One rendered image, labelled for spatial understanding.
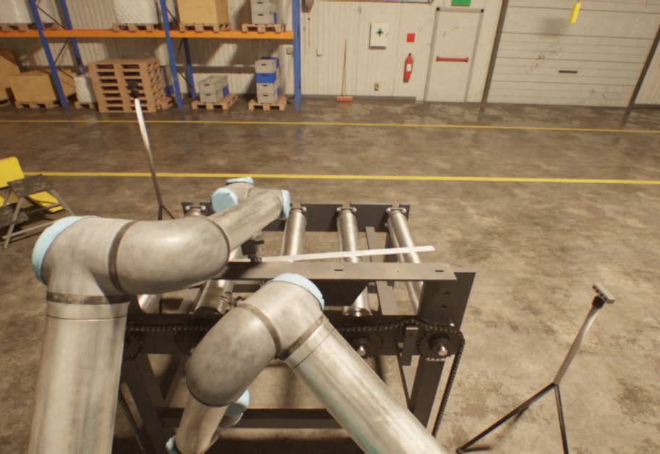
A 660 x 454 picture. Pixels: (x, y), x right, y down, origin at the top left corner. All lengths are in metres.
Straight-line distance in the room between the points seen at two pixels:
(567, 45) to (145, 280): 11.45
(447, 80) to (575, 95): 3.56
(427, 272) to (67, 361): 0.98
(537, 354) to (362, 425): 2.24
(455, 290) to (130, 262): 1.05
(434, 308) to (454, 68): 9.43
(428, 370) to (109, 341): 1.21
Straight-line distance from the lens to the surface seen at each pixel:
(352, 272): 1.20
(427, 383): 1.65
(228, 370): 0.65
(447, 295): 1.35
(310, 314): 0.68
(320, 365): 0.68
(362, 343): 1.35
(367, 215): 2.18
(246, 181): 1.24
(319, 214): 2.17
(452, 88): 10.61
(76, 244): 0.64
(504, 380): 2.61
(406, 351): 1.40
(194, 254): 0.59
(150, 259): 0.58
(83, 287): 0.63
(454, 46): 10.47
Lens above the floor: 1.89
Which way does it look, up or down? 30 degrees down
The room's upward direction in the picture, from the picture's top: 1 degrees clockwise
